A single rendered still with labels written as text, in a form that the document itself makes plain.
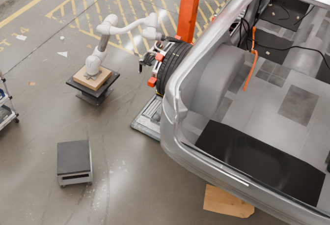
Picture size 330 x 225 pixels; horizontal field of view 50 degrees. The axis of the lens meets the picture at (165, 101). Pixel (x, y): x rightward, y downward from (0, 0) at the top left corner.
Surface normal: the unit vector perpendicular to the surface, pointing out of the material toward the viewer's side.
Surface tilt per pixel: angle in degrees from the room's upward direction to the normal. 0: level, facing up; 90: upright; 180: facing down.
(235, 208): 2
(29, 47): 0
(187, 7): 90
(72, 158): 0
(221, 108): 21
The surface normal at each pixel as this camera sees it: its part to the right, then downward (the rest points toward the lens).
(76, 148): 0.07, -0.65
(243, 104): -0.11, -0.37
